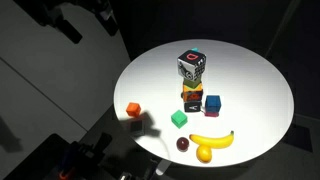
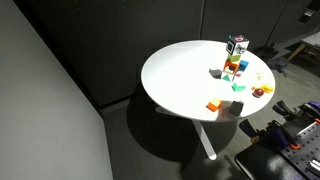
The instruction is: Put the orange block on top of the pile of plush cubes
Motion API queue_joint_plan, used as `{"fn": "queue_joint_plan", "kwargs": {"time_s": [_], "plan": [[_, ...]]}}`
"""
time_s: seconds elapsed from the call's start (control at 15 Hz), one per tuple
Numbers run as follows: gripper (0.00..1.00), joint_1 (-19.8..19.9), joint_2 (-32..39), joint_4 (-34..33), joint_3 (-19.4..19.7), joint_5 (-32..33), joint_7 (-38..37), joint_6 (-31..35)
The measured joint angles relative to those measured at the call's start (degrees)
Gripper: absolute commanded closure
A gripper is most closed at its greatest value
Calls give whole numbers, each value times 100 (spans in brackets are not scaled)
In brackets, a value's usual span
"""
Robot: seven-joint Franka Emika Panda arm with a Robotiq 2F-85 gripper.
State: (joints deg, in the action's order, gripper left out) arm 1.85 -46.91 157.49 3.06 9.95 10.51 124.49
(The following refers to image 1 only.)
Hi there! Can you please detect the orange plastic block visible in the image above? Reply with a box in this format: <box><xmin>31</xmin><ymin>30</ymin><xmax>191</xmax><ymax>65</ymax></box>
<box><xmin>125</xmin><ymin>102</ymin><xmax>142</xmax><ymax>118</ymax></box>

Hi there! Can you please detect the yellow toy lemon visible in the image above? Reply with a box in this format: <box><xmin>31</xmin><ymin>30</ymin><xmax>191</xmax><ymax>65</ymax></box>
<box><xmin>195</xmin><ymin>145</ymin><xmax>213</xmax><ymax>164</ymax></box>

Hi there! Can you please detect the green plastic block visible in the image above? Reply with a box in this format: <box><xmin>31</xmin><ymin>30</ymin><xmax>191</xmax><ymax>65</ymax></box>
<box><xmin>170</xmin><ymin>110</ymin><xmax>189</xmax><ymax>129</ymax></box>

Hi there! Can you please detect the grey plastic block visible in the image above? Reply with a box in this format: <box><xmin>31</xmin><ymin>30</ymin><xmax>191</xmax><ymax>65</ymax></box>
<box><xmin>129</xmin><ymin>119</ymin><xmax>146</xmax><ymax>137</ymax></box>

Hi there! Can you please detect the green plush cube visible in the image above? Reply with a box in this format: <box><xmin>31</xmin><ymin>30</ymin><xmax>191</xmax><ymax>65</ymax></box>
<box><xmin>182</xmin><ymin>77</ymin><xmax>202</xmax><ymax>90</ymax></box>

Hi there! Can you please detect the blue cube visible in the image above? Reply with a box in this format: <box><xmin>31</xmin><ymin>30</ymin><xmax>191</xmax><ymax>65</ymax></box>
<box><xmin>204</xmin><ymin>95</ymin><xmax>222</xmax><ymax>114</ymax></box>

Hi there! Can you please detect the plush cube with teal triangle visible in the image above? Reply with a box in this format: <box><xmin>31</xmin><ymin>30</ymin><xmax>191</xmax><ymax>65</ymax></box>
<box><xmin>183</xmin><ymin>100</ymin><xmax>203</xmax><ymax>113</ymax></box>

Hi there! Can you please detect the dark red toy plum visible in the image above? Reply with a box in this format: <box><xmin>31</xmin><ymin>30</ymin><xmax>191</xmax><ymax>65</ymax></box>
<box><xmin>176</xmin><ymin>136</ymin><xmax>190</xmax><ymax>152</ymax></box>

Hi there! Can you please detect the small pink block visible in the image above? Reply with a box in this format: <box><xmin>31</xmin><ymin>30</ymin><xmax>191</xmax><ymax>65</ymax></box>
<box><xmin>204</xmin><ymin>110</ymin><xmax>220</xmax><ymax>118</ymax></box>

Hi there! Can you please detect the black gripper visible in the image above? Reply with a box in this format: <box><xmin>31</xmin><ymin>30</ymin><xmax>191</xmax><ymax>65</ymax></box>
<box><xmin>94</xmin><ymin>0</ymin><xmax>120</xmax><ymax>37</ymax></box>

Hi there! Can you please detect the orange plush cube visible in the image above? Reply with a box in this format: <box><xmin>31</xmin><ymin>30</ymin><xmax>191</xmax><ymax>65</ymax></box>
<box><xmin>182</xmin><ymin>83</ymin><xmax>204</xmax><ymax>103</ymax></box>

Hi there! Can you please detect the black white plush cube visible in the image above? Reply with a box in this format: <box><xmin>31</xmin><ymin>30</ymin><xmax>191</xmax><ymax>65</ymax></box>
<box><xmin>177</xmin><ymin>47</ymin><xmax>207</xmax><ymax>82</ymax></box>

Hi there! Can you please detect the black cart top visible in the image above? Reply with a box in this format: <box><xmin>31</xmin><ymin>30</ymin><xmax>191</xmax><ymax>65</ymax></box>
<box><xmin>6</xmin><ymin>133</ymin><xmax>101</xmax><ymax>180</ymax></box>

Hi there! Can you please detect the yellow toy banana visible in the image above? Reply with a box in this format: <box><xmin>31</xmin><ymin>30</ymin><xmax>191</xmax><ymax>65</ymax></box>
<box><xmin>188</xmin><ymin>130</ymin><xmax>235</xmax><ymax>150</ymax></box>

